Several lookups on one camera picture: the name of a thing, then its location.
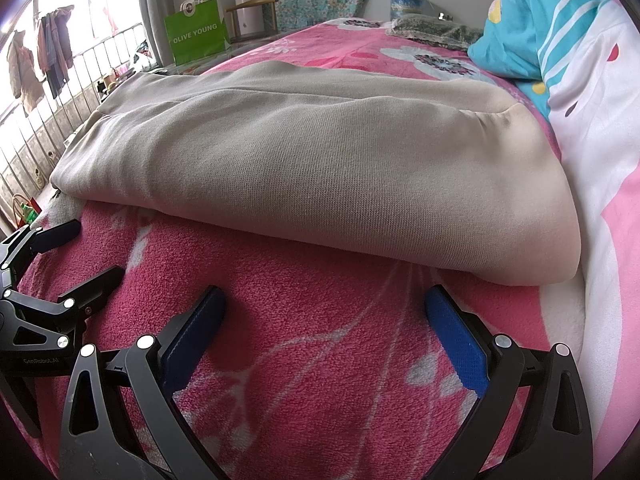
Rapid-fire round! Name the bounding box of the beige sweatshirt garment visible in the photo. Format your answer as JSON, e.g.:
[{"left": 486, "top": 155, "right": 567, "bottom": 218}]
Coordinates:
[{"left": 51, "top": 61, "right": 582, "bottom": 286}]

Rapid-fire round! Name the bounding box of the blue pink cartoon quilt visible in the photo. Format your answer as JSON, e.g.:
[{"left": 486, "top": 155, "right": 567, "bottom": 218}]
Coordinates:
[{"left": 469, "top": 0, "right": 639, "bottom": 479}]

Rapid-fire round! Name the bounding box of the green patterned pillow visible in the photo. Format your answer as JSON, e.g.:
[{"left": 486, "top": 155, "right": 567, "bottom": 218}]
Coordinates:
[{"left": 387, "top": 14, "right": 483, "bottom": 52}]

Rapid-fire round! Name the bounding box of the purple hanging garment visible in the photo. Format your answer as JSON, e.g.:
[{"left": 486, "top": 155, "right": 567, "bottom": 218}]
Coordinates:
[{"left": 37, "top": 4, "right": 74, "bottom": 99}]

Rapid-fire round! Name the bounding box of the tan hanging coat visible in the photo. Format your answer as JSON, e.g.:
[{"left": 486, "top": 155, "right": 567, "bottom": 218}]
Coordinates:
[{"left": 6, "top": 30, "right": 44, "bottom": 115}]

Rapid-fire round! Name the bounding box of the metal balcony railing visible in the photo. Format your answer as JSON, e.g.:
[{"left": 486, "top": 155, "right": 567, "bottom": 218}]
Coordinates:
[{"left": 1, "top": 24, "right": 155, "bottom": 222}]

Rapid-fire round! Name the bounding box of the wooden stand with pot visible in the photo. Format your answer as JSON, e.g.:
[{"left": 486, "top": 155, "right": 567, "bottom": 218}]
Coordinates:
[{"left": 224, "top": 0, "right": 279, "bottom": 44}]

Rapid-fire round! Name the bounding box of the large blue water bottle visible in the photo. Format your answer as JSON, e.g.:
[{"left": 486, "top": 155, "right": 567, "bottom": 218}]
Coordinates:
[{"left": 390, "top": 0, "right": 440, "bottom": 20}]

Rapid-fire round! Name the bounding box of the green paper shopping bag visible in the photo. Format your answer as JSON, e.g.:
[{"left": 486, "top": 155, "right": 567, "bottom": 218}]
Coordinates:
[{"left": 164, "top": 0, "right": 229, "bottom": 65}]

